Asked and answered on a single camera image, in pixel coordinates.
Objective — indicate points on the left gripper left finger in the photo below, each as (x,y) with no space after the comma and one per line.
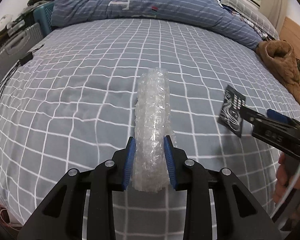
(111,175)

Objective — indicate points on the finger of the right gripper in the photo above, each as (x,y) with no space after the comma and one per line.
(251,116)
(276,116)

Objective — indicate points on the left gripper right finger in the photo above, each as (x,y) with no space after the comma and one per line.
(188,175)

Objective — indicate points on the black patterned packet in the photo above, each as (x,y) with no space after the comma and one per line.
(229,115)

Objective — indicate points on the bubble wrap roll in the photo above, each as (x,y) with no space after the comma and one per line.
(152,124)

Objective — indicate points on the person's right hand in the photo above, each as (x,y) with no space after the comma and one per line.
(283,180)

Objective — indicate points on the brown fleece garment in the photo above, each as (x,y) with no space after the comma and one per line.
(280,60)

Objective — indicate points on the grey checked bed sheet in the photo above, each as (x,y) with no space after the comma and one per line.
(73,104)

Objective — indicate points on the grey checked pillow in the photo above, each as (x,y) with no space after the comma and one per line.
(252,17)

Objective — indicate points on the beige curtain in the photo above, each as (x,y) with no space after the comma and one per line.
(275,11)

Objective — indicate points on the blue striped duvet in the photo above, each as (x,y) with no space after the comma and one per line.
(207,14)

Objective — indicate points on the grey hard suitcase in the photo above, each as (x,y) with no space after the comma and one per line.
(17,47)

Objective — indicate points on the teal plastic crate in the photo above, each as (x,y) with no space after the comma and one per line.
(42,15)

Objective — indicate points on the wooden bed frame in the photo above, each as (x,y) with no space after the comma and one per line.
(290,32)

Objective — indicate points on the black charger with cable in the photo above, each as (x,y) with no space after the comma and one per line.
(28,57)

